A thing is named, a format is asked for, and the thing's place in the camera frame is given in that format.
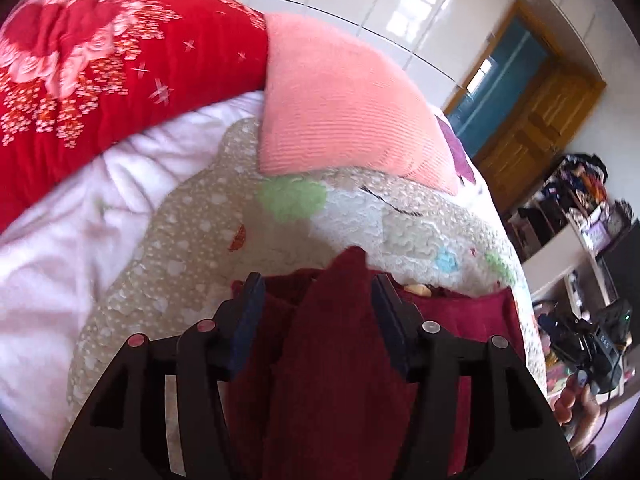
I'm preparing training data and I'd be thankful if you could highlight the open rack with clothes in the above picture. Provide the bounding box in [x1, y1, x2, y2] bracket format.
[505, 152, 611, 261]

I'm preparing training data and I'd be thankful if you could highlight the magenta fleece blanket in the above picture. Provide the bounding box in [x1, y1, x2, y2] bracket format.
[435, 115, 476, 183]

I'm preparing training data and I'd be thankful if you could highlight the white bed sheet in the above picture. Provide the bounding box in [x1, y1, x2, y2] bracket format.
[0, 90, 266, 466]

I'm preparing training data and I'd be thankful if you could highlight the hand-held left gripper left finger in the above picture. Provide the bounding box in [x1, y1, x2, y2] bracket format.
[51, 272, 266, 480]

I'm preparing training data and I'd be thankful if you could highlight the white TV cabinet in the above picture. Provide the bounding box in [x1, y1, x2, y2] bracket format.
[525, 220, 621, 321]

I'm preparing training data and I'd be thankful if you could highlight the black television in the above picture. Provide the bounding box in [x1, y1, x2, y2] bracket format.
[597, 220, 640, 311]

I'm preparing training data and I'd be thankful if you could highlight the red floral quilt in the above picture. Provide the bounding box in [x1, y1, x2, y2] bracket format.
[0, 0, 271, 233]

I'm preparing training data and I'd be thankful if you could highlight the dark red garment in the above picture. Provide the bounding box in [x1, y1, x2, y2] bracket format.
[225, 246, 526, 480]

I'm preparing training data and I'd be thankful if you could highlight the quilted patchwork bedspread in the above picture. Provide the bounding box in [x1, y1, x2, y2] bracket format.
[65, 115, 548, 480]

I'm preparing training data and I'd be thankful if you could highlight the wooden door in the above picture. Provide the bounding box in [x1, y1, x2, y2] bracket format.
[472, 62, 608, 216]

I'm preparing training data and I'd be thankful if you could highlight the blue door curtain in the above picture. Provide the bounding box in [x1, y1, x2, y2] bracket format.
[450, 15, 551, 156]

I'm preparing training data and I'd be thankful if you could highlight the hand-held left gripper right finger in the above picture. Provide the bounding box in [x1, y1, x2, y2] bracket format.
[371, 272, 581, 480]

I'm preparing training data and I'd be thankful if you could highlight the pink ribbed pillow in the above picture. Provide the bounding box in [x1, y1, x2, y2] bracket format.
[257, 12, 461, 196]

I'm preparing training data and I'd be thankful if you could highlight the person's right hand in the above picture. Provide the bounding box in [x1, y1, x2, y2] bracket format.
[552, 372, 603, 456]

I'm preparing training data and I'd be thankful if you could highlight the dark ornate table clock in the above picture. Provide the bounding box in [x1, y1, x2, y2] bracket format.
[612, 200, 634, 233]

